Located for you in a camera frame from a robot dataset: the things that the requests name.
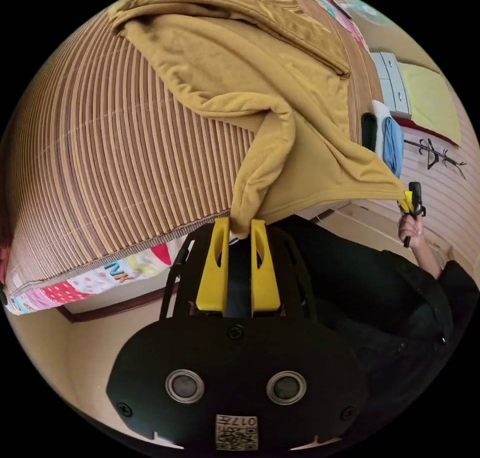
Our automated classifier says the person's right hand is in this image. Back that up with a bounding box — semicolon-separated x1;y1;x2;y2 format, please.
397;214;425;249

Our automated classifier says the black clothes hanger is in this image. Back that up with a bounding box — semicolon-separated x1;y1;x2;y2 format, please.
404;138;468;181

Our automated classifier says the bed with striped woven mat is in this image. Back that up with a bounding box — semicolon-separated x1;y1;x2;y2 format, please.
0;0;384;316

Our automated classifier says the person's right forearm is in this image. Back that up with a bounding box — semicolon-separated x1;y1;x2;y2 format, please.
413;236;444;280

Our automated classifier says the white drawer cupboard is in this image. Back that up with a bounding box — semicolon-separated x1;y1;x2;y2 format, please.
370;51;414;118

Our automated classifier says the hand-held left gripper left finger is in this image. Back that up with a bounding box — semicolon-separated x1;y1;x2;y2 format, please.
195;217;231;312

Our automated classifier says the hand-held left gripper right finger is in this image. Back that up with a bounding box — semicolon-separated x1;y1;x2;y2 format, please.
250;219;281;313

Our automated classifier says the pile of clothes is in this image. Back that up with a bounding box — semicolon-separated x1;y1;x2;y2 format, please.
360;99;406;178

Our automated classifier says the yellow long sleeve shirt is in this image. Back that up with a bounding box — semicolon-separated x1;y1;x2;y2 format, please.
107;0;408;240

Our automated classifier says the person's body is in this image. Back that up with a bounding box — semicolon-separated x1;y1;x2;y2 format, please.
268;213;480;458

